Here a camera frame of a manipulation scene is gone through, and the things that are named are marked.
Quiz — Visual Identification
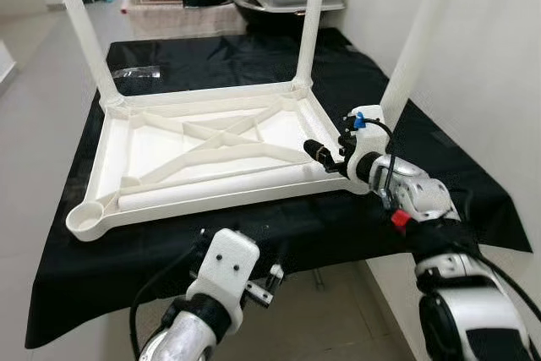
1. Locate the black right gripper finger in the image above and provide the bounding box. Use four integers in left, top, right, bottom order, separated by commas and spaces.
302, 138, 340, 168

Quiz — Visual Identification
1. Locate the white plastic children table top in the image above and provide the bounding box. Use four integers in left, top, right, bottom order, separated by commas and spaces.
65, 79, 352, 244

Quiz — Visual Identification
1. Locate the black tablecloth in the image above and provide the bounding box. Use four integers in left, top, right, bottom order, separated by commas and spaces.
23, 26, 534, 352

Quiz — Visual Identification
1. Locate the black wok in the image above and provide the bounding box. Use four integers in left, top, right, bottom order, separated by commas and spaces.
232, 0, 310, 25

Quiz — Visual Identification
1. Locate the clear tape strip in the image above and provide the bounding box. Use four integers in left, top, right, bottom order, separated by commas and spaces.
109, 64, 162, 82

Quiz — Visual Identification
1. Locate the patterned bench cloth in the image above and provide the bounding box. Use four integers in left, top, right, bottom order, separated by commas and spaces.
122, 1, 247, 40

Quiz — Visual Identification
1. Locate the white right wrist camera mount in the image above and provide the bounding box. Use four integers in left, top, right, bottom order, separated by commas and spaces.
342, 105, 389, 185

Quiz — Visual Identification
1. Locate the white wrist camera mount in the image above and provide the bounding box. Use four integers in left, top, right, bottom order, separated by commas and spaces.
342, 105, 389, 185
187, 227, 262, 313

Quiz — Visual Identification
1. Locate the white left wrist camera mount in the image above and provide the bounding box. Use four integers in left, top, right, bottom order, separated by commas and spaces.
187, 227, 262, 313

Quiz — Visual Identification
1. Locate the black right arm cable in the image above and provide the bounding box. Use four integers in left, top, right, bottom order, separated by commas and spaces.
364, 118, 399, 211

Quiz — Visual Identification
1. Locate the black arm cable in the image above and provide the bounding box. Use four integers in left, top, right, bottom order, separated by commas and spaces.
128, 242, 209, 358
364, 118, 399, 211

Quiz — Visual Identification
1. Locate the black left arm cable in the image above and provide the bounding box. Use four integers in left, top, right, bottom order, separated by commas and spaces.
128, 242, 209, 358

